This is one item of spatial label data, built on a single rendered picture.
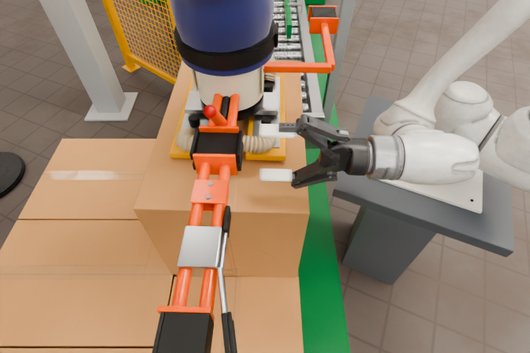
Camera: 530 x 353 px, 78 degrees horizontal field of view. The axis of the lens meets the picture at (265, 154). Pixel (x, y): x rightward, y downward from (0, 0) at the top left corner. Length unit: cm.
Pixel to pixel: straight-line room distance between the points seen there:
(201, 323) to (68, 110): 240
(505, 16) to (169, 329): 73
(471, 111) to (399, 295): 103
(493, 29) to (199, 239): 63
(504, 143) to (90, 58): 210
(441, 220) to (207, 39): 80
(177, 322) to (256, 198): 35
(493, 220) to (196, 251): 87
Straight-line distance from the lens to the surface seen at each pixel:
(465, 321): 186
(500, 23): 75
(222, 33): 67
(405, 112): 80
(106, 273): 122
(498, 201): 121
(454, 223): 109
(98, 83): 243
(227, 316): 50
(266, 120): 85
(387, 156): 65
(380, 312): 172
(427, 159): 67
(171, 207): 78
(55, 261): 132
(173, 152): 84
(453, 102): 100
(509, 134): 101
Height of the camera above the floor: 158
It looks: 49 degrees down
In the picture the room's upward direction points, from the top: straight up
